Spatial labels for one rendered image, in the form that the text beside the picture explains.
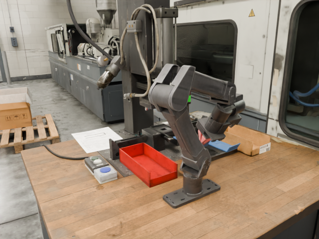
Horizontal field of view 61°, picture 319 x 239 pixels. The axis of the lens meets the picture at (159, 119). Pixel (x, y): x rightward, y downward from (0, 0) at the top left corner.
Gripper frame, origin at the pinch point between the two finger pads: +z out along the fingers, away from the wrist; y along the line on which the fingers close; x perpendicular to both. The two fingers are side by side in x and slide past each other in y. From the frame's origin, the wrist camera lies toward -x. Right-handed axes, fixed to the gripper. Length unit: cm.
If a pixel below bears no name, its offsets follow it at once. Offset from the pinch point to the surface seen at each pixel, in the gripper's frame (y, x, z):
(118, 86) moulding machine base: 256, -109, 199
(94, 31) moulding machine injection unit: 413, -123, 193
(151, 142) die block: 17.5, 8.0, 17.8
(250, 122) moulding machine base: 18, -62, 21
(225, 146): 1.2, -20.0, 9.8
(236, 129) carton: 10.0, -36.0, 12.0
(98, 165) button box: 12.4, 34.6, 17.7
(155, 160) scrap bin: 6.9, 12.4, 15.3
